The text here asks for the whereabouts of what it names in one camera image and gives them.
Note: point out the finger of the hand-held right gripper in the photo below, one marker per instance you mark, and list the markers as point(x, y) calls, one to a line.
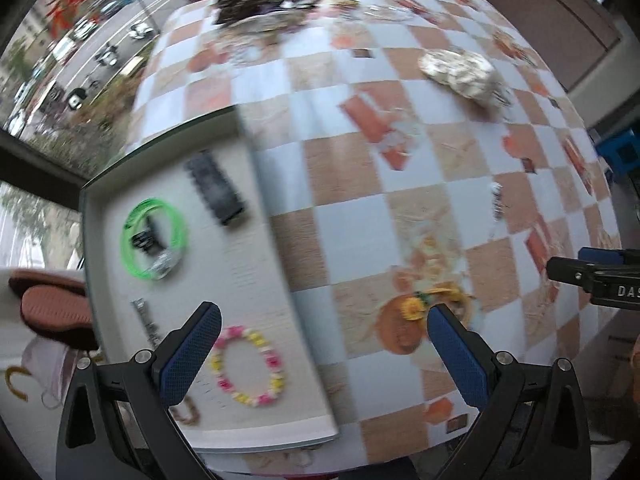
point(567, 269)
point(602, 255)

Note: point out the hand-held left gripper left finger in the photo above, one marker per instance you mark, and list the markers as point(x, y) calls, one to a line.
point(192, 355)

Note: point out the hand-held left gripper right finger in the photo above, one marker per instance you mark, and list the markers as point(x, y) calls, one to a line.
point(457, 355)

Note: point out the silver hair clip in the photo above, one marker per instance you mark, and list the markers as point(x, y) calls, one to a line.
point(146, 320)

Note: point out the grey shallow box tray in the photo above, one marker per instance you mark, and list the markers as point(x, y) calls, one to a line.
point(280, 310)

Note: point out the small black claw clip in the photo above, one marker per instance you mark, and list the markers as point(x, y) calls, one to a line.
point(147, 237)

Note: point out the green plastic bangle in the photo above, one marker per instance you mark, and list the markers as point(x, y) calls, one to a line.
point(126, 247)

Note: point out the long black hair clip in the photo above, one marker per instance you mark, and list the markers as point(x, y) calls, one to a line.
point(215, 187)

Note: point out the blue plastic stool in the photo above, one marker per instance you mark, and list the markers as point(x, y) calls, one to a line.
point(622, 152)

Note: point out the brown slipper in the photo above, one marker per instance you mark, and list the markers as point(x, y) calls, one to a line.
point(55, 310)

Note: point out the checkered hair accessory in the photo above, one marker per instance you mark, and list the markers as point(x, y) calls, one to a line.
point(502, 97)

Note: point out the yellow hook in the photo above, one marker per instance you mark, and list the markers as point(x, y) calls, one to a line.
point(11, 382)

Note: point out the checkered orange white tablecloth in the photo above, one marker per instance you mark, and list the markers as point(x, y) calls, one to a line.
point(360, 160)

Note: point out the white floral scrunchie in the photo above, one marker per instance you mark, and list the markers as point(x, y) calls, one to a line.
point(455, 72)

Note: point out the pile of dark hair accessories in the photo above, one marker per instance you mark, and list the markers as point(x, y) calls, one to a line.
point(240, 5)

